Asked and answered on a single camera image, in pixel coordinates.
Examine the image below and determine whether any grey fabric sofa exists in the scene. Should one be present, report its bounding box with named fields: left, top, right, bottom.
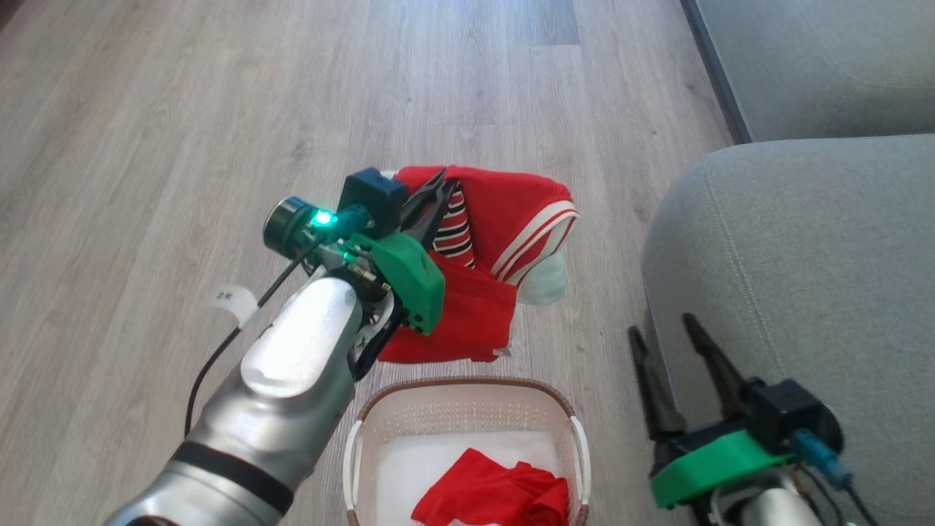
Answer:
left=641, top=0, right=935, bottom=526

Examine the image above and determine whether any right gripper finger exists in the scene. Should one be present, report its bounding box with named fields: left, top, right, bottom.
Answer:
left=628, top=325, right=687, bottom=443
left=682, top=313, right=753, bottom=424

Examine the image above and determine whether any red cloth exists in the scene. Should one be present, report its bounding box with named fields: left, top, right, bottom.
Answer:
left=411, top=448, right=570, bottom=526

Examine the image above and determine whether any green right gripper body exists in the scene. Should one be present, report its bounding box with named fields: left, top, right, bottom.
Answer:
left=649, top=430, right=797, bottom=510

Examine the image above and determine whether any white perforated laundry basket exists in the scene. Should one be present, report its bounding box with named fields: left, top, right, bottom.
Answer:
left=343, top=377, right=591, bottom=526

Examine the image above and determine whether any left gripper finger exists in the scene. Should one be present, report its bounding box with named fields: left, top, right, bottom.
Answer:
left=399, top=167, right=449, bottom=235
left=419, top=180, right=460, bottom=247

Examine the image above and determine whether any red jacket with white stripes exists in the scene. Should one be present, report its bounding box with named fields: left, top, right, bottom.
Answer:
left=378, top=165, right=580, bottom=364

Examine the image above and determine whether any white cable label tag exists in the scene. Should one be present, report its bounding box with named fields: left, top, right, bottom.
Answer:
left=212, top=283, right=258, bottom=328

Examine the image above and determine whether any right arm cable blue plug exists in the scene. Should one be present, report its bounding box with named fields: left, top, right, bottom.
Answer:
left=793, top=430, right=881, bottom=526

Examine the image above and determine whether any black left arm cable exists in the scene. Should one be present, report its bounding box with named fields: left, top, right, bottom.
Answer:
left=184, top=241, right=326, bottom=439

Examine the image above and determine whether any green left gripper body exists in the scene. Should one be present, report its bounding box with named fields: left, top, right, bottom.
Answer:
left=332, top=230, right=446, bottom=337

